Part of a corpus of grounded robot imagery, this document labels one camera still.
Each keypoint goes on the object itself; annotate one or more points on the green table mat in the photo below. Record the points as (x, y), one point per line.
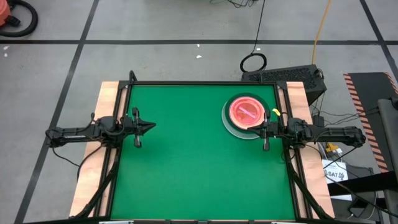
(186, 171)

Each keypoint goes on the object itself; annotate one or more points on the dark green plastic plate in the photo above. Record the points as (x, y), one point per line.
(228, 102)

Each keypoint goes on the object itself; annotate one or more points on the black mat with striped edges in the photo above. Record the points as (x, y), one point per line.
(370, 90)

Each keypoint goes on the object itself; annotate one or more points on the black computer case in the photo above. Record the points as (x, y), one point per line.
(286, 76)

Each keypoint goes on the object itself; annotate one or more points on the orange vacuum cleaner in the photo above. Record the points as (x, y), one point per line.
(3, 12)

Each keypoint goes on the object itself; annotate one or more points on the white paper label sheet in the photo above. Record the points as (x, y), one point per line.
(334, 174)

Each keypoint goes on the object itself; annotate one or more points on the black table frame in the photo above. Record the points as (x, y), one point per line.
(202, 83)

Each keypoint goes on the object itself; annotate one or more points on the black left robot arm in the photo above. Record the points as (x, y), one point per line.
(77, 133)

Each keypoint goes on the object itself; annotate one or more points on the large pale grey plate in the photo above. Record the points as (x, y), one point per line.
(231, 130)

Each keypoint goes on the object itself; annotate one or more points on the wooden side board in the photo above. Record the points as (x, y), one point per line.
(297, 93)
(105, 93)

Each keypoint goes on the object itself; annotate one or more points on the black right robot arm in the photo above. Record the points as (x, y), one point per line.
(329, 135)

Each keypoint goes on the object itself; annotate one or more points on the yellow plug connector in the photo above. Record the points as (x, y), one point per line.
(332, 147)

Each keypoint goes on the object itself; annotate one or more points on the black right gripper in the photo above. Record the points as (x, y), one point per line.
(273, 130)

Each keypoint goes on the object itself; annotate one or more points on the yellow tape tag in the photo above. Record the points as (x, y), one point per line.
(276, 112)

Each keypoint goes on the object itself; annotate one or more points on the opaque pink plastic plate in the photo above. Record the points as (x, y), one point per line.
(231, 113)

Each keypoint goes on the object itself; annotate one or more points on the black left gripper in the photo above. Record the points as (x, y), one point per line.
(136, 127)

